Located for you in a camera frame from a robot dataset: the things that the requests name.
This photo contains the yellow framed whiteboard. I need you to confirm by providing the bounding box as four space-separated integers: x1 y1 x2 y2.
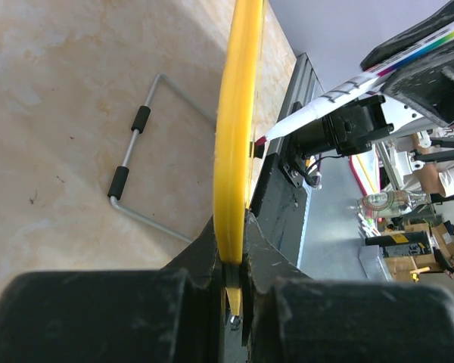
106 0 266 315

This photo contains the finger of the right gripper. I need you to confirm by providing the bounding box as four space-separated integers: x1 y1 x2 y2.
381 41 454 127
360 0 454 70

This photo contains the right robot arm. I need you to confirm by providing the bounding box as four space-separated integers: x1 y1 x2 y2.
289 1 454 157

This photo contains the white marker purple cap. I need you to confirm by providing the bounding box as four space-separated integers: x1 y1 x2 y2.
255 21 454 145

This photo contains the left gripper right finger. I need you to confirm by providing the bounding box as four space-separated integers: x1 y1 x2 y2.
244 213 454 362

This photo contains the cardboard boxes background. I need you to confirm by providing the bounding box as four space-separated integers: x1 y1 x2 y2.
381 223 454 282

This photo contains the clear glass bottle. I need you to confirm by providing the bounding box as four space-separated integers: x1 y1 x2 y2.
357 190 431 219

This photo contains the black cylinder can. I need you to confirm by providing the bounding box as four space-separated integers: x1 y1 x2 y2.
365 231 433 258

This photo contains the person in white shirt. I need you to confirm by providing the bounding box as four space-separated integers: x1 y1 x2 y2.
394 134 454 197

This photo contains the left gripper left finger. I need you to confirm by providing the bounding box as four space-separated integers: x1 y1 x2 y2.
0 222 225 362

